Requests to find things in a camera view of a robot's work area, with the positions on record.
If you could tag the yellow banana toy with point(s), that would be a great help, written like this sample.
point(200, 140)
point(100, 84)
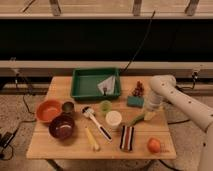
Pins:
point(94, 144)

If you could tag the teal sponge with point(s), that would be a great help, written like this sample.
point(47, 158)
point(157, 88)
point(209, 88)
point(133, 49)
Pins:
point(135, 101)

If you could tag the white folded cloth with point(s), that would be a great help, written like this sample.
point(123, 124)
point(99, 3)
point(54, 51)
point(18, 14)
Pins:
point(107, 86)

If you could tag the white cup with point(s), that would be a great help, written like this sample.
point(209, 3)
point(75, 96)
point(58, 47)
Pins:
point(113, 119)

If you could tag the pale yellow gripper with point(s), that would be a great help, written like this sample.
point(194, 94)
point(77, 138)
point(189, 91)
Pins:
point(149, 114)

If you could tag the orange bowl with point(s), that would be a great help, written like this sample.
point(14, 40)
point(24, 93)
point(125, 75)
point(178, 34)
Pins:
point(48, 110)

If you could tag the green pepper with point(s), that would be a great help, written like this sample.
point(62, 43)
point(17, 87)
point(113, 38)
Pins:
point(136, 120)

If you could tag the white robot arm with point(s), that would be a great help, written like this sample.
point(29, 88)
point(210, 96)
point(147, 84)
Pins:
point(163, 87)

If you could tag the brown grape bunch toy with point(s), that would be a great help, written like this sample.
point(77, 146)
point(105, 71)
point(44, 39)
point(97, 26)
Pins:
point(139, 90)

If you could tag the purple bowl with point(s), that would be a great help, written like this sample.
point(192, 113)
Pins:
point(62, 127)

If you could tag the orange fruit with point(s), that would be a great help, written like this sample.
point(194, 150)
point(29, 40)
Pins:
point(154, 145)

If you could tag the small metal cup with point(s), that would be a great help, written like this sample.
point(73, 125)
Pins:
point(68, 108)

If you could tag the green plastic tray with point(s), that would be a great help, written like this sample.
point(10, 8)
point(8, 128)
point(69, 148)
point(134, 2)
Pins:
point(85, 84)

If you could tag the small green cup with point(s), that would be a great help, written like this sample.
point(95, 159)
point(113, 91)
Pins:
point(105, 106)

